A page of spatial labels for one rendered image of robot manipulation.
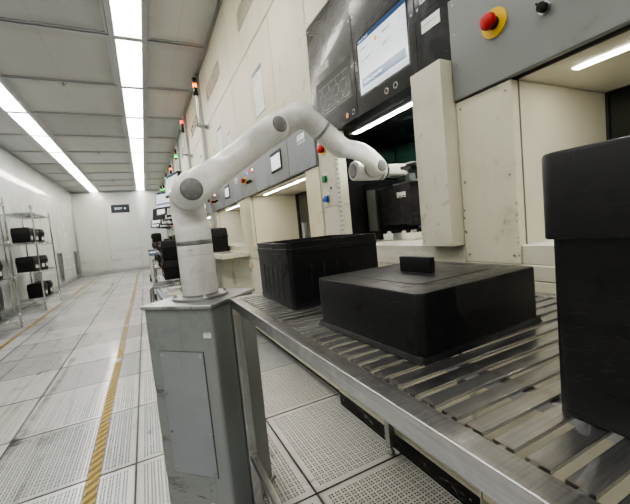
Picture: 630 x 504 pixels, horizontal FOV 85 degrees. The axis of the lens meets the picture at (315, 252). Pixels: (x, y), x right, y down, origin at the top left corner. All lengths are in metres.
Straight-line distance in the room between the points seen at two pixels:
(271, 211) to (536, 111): 2.38
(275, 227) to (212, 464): 2.18
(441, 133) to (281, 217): 2.23
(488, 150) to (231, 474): 1.24
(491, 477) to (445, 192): 0.84
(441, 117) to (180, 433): 1.28
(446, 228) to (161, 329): 0.95
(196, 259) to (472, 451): 1.03
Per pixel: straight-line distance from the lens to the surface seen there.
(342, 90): 1.66
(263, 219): 3.09
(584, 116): 1.32
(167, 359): 1.28
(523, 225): 1.03
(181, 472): 1.45
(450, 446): 0.38
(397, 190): 1.63
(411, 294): 0.50
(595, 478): 0.37
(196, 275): 1.23
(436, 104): 1.14
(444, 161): 1.09
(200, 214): 1.32
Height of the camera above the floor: 0.97
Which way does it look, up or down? 4 degrees down
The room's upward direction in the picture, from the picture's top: 6 degrees counter-clockwise
